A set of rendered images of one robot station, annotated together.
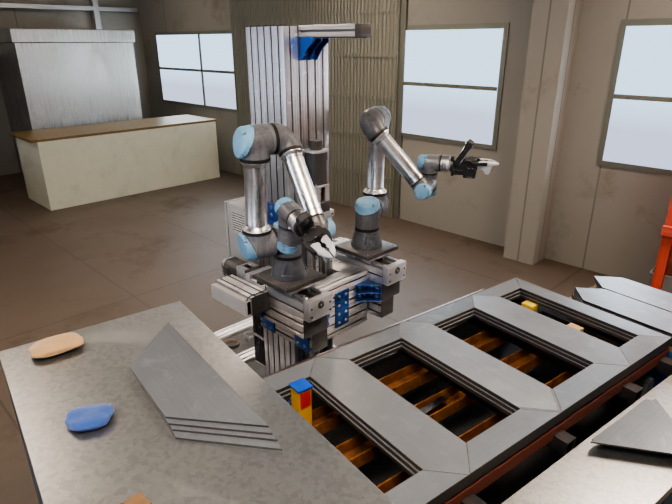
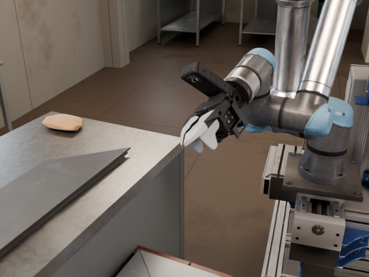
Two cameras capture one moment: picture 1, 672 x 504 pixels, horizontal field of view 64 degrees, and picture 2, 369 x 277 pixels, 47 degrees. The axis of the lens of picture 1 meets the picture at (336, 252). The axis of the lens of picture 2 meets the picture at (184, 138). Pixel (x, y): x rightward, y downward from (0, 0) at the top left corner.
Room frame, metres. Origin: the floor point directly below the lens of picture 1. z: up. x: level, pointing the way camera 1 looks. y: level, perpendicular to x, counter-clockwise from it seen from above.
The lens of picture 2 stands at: (1.20, -0.60, 1.70)
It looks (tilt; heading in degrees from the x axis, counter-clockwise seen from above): 26 degrees down; 62
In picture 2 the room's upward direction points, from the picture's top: straight up
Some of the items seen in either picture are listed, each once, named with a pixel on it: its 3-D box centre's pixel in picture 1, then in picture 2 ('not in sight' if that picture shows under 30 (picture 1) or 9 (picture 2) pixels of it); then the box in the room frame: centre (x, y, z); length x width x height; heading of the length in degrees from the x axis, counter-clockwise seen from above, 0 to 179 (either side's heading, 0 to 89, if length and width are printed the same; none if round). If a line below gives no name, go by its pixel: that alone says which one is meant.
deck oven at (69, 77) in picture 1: (72, 106); not in sight; (8.41, 3.98, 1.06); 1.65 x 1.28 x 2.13; 135
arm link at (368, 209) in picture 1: (367, 212); not in sight; (2.47, -0.15, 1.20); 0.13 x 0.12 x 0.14; 161
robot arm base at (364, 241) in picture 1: (366, 235); not in sight; (2.46, -0.15, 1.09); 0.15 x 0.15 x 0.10
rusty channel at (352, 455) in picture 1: (463, 393); not in sight; (1.74, -0.49, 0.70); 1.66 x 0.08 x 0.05; 127
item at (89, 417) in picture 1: (89, 417); not in sight; (1.14, 0.64, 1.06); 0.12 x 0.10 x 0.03; 107
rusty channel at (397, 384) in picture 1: (426, 369); not in sight; (1.90, -0.37, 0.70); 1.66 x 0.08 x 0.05; 127
